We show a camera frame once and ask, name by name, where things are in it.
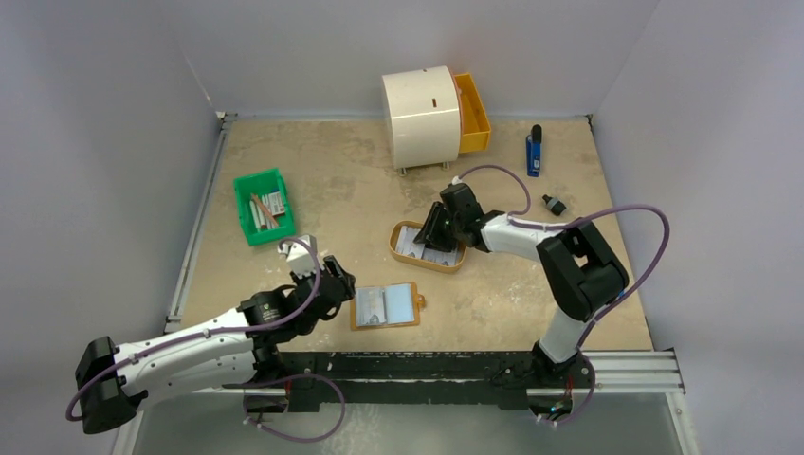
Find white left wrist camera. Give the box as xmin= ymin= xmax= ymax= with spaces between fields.
xmin=277 ymin=234 xmax=319 ymax=278

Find yellow leather card holder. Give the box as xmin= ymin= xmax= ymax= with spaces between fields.
xmin=350 ymin=282 xmax=427 ymax=331

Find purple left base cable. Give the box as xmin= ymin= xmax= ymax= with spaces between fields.
xmin=241 ymin=368 xmax=347 ymax=444

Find pens in green bin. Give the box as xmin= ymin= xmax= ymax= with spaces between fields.
xmin=250 ymin=194 xmax=279 ymax=229

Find card pack in bin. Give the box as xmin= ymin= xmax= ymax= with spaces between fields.
xmin=262 ymin=191 xmax=286 ymax=216

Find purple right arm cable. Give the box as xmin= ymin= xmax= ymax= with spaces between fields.
xmin=457 ymin=164 xmax=671 ymax=353

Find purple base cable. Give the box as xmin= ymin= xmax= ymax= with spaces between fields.
xmin=241 ymin=368 xmax=347 ymax=444
xmin=534 ymin=355 xmax=596 ymax=429

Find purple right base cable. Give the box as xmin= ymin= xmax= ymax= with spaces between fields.
xmin=534 ymin=355 xmax=596 ymax=429

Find cream round drawer cabinet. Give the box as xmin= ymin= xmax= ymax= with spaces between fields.
xmin=381 ymin=65 xmax=462 ymax=175

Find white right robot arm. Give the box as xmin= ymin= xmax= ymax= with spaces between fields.
xmin=413 ymin=183 xmax=630 ymax=386

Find white patterned credit card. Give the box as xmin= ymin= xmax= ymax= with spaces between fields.
xmin=356 ymin=287 xmax=387 ymax=327

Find small black knob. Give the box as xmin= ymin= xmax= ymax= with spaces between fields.
xmin=541 ymin=194 xmax=567 ymax=216

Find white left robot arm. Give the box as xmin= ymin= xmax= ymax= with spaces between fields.
xmin=66 ymin=256 xmax=356 ymax=434

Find green plastic bin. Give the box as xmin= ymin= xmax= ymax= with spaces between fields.
xmin=233 ymin=168 xmax=297 ymax=246

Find yellow open drawer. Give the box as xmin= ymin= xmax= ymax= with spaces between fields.
xmin=454 ymin=73 xmax=491 ymax=155

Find blue black marker tool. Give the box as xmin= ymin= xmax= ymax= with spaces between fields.
xmin=525 ymin=124 xmax=542 ymax=177

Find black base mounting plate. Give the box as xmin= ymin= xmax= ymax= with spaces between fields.
xmin=221 ymin=350 xmax=594 ymax=416

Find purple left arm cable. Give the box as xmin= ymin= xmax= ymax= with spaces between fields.
xmin=64 ymin=237 xmax=322 ymax=423

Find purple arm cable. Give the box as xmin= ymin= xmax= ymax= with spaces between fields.
xmin=64 ymin=237 xmax=322 ymax=423
xmin=457 ymin=164 xmax=671 ymax=353

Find aluminium frame rail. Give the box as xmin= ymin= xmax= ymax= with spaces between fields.
xmin=113 ymin=113 xmax=687 ymax=455

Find tan oval tray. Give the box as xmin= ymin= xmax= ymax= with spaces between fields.
xmin=389 ymin=221 xmax=466 ymax=274

